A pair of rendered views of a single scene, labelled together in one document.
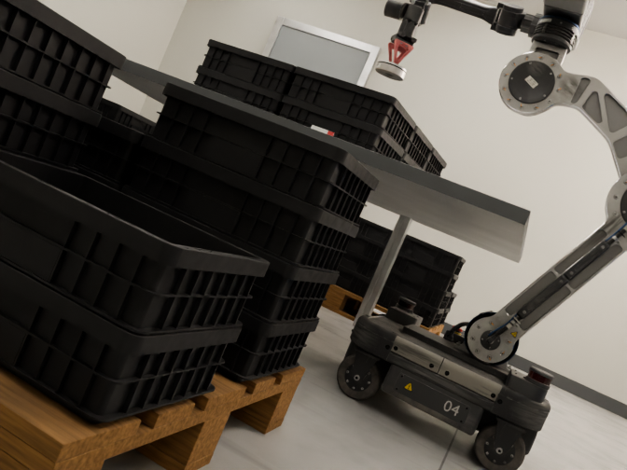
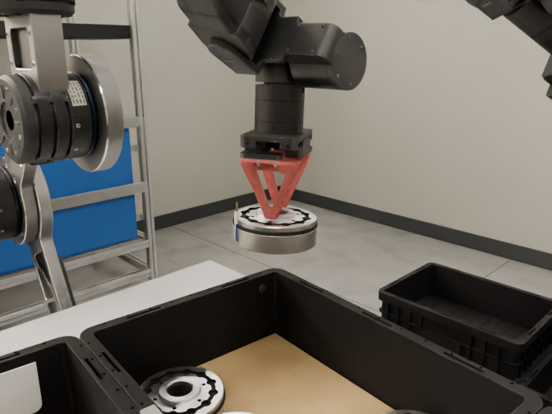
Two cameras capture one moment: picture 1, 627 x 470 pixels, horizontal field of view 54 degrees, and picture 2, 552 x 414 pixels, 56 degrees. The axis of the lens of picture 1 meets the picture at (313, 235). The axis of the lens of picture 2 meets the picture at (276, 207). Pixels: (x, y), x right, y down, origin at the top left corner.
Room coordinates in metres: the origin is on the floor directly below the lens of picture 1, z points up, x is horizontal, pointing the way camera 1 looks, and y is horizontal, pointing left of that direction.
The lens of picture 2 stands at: (2.65, 0.25, 1.24)
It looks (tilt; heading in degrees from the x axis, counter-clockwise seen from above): 17 degrees down; 207
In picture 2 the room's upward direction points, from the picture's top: straight up
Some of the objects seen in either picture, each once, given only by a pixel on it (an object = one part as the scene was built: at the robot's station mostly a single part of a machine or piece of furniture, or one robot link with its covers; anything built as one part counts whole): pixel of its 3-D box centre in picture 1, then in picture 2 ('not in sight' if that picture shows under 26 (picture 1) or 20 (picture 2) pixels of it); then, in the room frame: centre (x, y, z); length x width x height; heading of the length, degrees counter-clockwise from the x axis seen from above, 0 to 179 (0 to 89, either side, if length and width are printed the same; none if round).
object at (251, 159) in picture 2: (397, 52); (274, 177); (2.12, -0.02, 1.09); 0.07 x 0.07 x 0.09; 13
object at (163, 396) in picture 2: not in sight; (179, 390); (2.25, -0.08, 0.86); 0.05 x 0.05 x 0.01
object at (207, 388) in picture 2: not in sight; (180, 393); (2.25, -0.08, 0.86); 0.10 x 0.10 x 0.01
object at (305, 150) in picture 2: (398, 51); (278, 174); (2.10, -0.02, 1.09); 0.07 x 0.07 x 0.09; 13
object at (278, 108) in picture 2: (406, 32); (278, 116); (2.11, -0.02, 1.17); 0.10 x 0.07 x 0.07; 13
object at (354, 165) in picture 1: (235, 234); (460, 367); (1.27, 0.15, 0.37); 0.40 x 0.30 x 0.45; 71
